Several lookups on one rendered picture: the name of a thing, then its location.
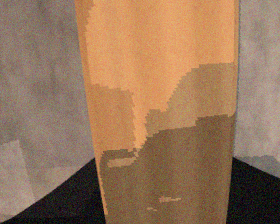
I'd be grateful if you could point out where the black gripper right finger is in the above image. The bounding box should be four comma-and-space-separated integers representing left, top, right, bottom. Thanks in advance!
226, 157, 280, 224

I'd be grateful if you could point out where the light wooden board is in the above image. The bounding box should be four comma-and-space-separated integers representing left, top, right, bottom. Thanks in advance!
75, 0, 240, 224

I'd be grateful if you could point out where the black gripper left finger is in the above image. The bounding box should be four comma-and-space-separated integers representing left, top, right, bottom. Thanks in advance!
0, 159, 105, 224

